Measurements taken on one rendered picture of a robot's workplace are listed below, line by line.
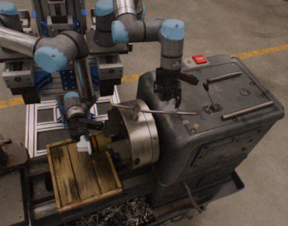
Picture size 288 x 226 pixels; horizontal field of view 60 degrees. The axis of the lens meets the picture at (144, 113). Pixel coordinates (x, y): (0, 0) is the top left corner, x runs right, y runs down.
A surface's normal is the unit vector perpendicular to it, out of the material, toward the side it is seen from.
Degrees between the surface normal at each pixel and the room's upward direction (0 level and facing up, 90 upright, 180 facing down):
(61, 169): 0
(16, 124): 0
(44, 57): 90
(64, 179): 0
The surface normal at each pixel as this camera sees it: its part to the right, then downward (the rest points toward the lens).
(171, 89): 0.39, 0.53
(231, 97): 0.11, -0.62
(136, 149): 0.37, 0.26
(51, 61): -0.33, 0.70
